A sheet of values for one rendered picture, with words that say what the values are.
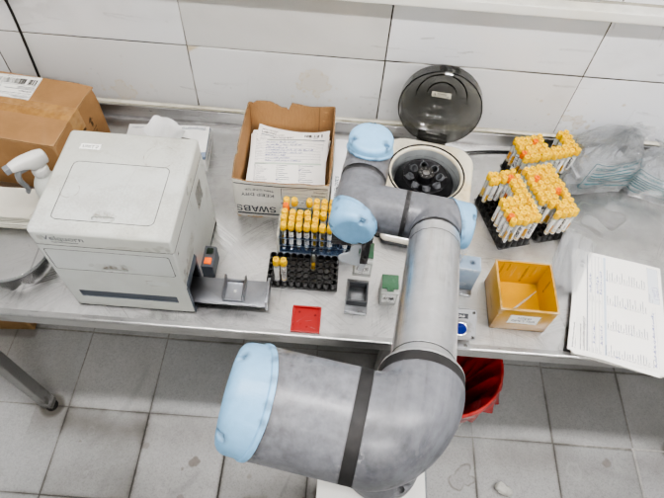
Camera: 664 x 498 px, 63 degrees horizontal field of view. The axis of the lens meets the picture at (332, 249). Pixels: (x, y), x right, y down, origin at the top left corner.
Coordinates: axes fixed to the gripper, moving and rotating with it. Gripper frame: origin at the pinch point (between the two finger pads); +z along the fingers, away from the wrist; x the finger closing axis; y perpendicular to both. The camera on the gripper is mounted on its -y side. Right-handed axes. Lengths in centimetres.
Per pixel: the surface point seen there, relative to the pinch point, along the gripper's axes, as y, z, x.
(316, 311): 9.2, 18.8, 4.8
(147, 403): 71, 107, 6
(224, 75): 42, 2, -55
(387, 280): -6.7, 12.3, -2.1
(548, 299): -44.5, 12.5, -1.6
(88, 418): 90, 107, 13
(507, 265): -34.8, 10.6, -8.8
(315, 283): 10.2, 16.7, -1.8
